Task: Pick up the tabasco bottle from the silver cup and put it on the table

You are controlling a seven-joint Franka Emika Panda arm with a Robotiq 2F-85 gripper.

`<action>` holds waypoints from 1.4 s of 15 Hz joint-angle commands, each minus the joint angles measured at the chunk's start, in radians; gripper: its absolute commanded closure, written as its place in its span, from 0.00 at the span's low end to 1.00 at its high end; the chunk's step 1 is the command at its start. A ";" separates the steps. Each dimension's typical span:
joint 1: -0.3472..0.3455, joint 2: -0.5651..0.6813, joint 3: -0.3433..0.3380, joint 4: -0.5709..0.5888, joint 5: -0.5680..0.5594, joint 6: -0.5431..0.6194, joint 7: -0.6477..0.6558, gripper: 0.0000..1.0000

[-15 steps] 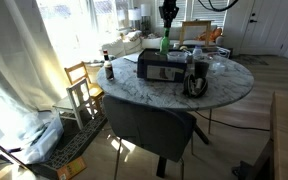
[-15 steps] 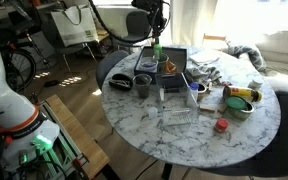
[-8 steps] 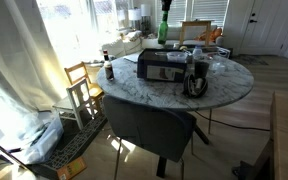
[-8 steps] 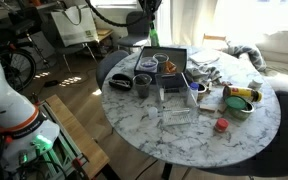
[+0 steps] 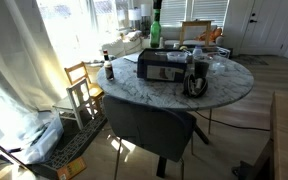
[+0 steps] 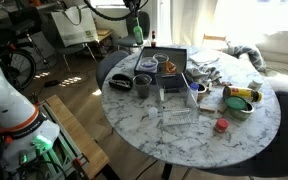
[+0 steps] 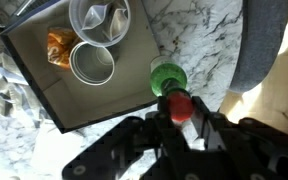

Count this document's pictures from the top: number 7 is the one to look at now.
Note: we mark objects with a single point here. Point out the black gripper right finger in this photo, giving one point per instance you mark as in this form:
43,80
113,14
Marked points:
209,126

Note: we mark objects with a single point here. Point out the orange snack bag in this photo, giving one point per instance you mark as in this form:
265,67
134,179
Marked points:
59,46

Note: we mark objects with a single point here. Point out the crinkled silver foil wrap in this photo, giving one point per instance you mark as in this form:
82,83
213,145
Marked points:
7,86

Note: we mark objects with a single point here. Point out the clear plastic tub with bags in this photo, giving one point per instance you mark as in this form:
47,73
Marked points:
99,23

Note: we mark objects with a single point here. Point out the silver metal cup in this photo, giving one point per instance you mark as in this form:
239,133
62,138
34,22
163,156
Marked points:
92,65

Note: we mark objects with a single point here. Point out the cardboard box with dark rim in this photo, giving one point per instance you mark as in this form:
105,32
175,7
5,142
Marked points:
127,76

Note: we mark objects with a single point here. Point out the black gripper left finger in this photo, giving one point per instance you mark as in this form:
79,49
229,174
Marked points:
167,123

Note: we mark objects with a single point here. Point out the green tabasco bottle red cap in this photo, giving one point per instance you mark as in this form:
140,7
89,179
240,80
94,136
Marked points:
169,75

